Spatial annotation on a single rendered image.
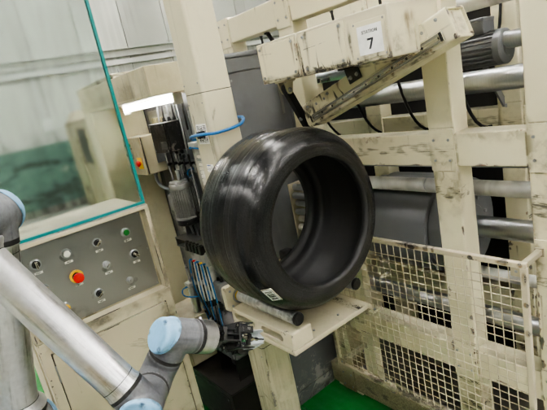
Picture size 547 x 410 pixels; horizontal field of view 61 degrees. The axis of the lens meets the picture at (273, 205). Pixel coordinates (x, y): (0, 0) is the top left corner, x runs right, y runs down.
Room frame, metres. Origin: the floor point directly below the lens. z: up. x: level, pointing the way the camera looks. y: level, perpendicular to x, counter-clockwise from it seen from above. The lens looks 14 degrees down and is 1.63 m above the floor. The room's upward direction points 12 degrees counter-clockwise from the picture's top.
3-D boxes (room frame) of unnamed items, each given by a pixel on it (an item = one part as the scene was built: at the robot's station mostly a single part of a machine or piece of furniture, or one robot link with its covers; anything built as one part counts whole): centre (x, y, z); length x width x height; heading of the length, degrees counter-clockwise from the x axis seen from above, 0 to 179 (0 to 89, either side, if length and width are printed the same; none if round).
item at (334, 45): (1.64, -0.33, 1.71); 0.61 x 0.25 x 0.15; 36
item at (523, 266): (1.57, -0.42, 0.65); 0.90 x 0.02 x 0.70; 36
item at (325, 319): (1.57, -0.02, 0.80); 0.37 x 0.36 x 0.02; 126
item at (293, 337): (1.48, 0.10, 0.84); 0.36 x 0.09 x 0.06; 36
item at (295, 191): (1.97, -0.20, 1.05); 0.20 x 0.15 x 0.30; 36
